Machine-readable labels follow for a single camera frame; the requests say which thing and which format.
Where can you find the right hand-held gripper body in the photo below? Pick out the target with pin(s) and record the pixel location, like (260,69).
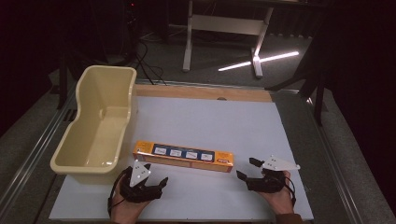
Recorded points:
(267,182)

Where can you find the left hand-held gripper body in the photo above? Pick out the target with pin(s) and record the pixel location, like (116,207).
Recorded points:
(137,189)

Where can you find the long orange cardboard box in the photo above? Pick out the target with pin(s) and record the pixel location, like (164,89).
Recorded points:
(186,160)

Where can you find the cream plastic bin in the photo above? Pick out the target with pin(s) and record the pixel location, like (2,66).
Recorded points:
(93,140)

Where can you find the person's right hand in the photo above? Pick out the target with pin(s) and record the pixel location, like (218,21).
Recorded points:
(280,202)

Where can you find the person's left hand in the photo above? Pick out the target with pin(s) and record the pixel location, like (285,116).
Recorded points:
(124,213)

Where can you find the dark stand legs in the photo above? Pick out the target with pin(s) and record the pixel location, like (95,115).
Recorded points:
(317,102)

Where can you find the wooden board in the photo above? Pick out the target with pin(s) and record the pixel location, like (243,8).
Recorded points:
(202,92)

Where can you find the metal table rail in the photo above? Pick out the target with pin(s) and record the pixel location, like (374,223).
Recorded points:
(333,161)
(34,152)

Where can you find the white metal stand frame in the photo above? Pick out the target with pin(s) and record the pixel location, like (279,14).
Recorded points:
(227,25)

